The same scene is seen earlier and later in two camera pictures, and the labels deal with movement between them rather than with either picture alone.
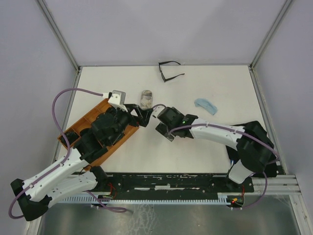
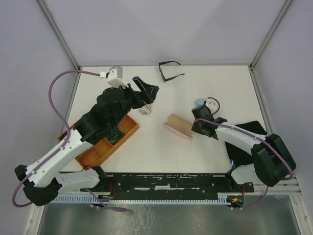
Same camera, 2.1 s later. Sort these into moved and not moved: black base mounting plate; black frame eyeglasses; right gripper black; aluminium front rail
Moved: right gripper black
Not moved: black frame eyeglasses; aluminium front rail; black base mounting plate
